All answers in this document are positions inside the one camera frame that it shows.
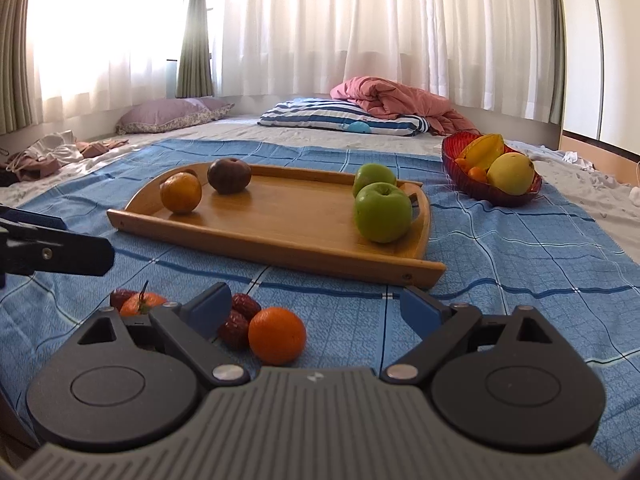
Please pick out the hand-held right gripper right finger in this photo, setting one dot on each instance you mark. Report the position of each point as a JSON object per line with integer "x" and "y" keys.
{"x": 422, "y": 312}

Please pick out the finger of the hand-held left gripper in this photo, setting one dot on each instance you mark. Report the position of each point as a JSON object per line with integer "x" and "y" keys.
{"x": 35, "y": 219}
{"x": 60, "y": 255}

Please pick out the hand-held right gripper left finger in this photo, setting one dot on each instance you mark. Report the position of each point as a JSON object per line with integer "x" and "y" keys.
{"x": 210, "y": 310}

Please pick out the red date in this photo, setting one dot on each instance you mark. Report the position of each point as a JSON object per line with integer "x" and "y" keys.
{"x": 246, "y": 306}
{"x": 234, "y": 332}
{"x": 122, "y": 299}

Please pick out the small mandarin with stem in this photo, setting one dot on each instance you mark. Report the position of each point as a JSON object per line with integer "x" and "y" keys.
{"x": 142, "y": 305}

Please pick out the small round mandarin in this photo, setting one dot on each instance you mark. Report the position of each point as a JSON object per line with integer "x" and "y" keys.
{"x": 277, "y": 336}

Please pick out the large green apple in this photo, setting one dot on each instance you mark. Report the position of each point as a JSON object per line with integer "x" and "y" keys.
{"x": 384, "y": 212}

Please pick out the large orange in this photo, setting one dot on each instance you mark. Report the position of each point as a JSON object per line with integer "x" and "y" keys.
{"x": 181, "y": 192}

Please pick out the wooden tray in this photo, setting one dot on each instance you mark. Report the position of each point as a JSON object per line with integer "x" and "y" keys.
{"x": 300, "y": 220}

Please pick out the dark purple round fruit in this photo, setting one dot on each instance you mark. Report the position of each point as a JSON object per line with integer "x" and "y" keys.
{"x": 229, "y": 176}

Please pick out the small green apple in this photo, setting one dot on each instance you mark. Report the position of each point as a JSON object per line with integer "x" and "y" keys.
{"x": 372, "y": 176}

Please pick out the pink garment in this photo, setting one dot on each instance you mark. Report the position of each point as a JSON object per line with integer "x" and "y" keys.
{"x": 100, "y": 147}
{"x": 30, "y": 167}

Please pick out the white garment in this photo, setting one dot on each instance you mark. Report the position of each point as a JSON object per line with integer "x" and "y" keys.
{"x": 55, "y": 150}

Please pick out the blue checked blanket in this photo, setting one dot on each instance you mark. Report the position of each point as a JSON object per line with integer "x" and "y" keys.
{"x": 500, "y": 270}

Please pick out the red glass bowl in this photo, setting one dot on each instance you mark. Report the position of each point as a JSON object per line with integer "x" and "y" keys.
{"x": 460, "y": 180}

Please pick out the small kumquat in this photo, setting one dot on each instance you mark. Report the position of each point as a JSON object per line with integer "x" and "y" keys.
{"x": 477, "y": 175}
{"x": 460, "y": 162}

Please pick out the white sheer curtain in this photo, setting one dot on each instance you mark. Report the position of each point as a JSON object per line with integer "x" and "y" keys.
{"x": 100, "y": 85}
{"x": 400, "y": 35}

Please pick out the grey-green drape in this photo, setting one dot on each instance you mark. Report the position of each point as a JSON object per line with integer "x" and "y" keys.
{"x": 15, "y": 60}
{"x": 195, "y": 50}
{"x": 557, "y": 60}

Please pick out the yellow pear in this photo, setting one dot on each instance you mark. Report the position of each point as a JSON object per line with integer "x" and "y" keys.
{"x": 511, "y": 174}

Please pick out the purple pillow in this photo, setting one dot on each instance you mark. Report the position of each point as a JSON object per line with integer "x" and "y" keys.
{"x": 170, "y": 115}

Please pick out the yellow starfruit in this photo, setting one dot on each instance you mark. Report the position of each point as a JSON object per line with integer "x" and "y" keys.
{"x": 485, "y": 152}

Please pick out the grey patterned bed sheet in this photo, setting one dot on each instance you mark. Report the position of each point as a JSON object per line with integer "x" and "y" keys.
{"x": 590, "y": 200}

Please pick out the pink quilt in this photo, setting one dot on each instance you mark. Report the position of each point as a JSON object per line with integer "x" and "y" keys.
{"x": 400, "y": 100}

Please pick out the small white cloth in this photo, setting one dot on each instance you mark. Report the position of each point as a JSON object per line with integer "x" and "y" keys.
{"x": 577, "y": 158}

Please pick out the blue striped pillow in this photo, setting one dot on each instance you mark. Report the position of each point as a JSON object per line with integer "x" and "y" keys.
{"x": 320, "y": 115}

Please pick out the white wardrobe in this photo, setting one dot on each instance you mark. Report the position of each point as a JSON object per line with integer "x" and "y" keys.
{"x": 615, "y": 35}

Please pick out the wooden bed frame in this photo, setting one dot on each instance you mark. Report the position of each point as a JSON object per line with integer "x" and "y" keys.
{"x": 610, "y": 160}

